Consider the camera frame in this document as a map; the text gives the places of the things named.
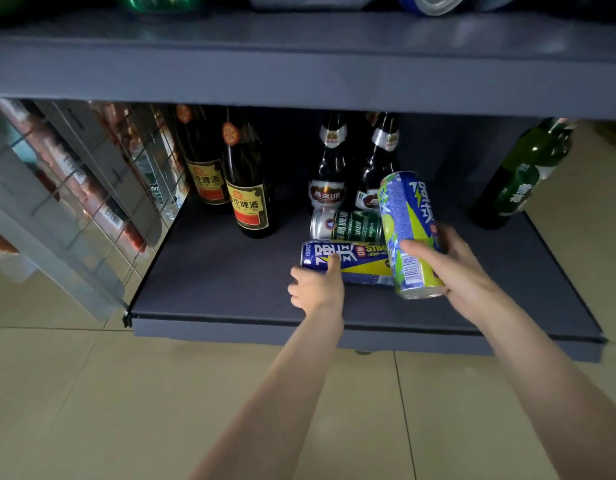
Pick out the person's right hand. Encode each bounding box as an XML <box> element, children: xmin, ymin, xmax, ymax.
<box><xmin>400</xmin><ymin>224</ymin><xmax>506</xmax><ymax>323</ymax></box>

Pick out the person's left hand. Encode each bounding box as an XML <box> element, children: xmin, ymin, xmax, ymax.
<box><xmin>287</xmin><ymin>254</ymin><xmax>345</xmax><ymax>318</ymax></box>

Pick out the blue and yellow drink can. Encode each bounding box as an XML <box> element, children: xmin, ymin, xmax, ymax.
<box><xmin>300</xmin><ymin>239</ymin><xmax>394</xmax><ymax>287</ymax></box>

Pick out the blue and green drink can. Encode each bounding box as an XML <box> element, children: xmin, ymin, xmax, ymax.
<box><xmin>378</xmin><ymin>171</ymin><xmax>447</xmax><ymax>300</ymax></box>

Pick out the person's right forearm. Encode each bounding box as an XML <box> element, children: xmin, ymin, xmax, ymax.
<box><xmin>467</xmin><ymin>290</ymin><xmax>616</xmax><ymax>480</ymax></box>

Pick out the person's left forearm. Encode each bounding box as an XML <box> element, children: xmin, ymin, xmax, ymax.
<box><xmin>188</xmin><ymin>306</ymin><xmax>345</xmax><ymax>480</ymax></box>

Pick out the green and silver beer can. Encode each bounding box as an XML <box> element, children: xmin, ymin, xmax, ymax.
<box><xmin>310</xmin><ymin>207</ymin><xmax>386</xmax><ymax>244</ymax></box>

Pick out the dark beer bottle silver foil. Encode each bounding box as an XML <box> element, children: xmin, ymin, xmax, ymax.
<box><xmin>308</xmin><ymin>112</ymin><xmax>349</xmax><ymax>211</ymax></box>
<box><xmin>354</xmin><ymin>112</ymin><xmax>401</xmax><ymax>213</ymax></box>

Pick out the grey shelf board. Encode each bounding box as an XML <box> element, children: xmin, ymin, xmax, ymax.
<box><xmin>123</xmin><ymin>181</ymin><xmax>607</xmax><ymax>364</ymax></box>
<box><xmin>0</xmin><ymin>9</ymin><xmax>616</xmax><ymax>121</ymax></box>

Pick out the dark bottle red yellow label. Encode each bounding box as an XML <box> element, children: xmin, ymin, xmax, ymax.
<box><xmin>172</xmin><ymin>104</ymin><xmax>232</xmax><ymax>206</ymax></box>
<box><xmin>221</xmin><ymin>107</ymin><xmax>277</xmax><ymax>239</ymax></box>

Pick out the green glass beer bottle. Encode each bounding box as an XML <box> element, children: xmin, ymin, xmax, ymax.
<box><xmin>469</xmin><ymin>118</ymin><xmax>577</xmax><ymax>231</ymax></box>

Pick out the blue drink can silver base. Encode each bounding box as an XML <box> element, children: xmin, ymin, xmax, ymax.
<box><xmin>397</xmin><ymin>0</ymin><xmax>469</xmax><ymax>17</ymax></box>

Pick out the wire mesh shelf panel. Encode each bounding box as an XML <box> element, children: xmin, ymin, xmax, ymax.
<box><xmin>0</xmin><ymin>99</ymin><xmax>190</xmax><ymax>308</ymax></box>

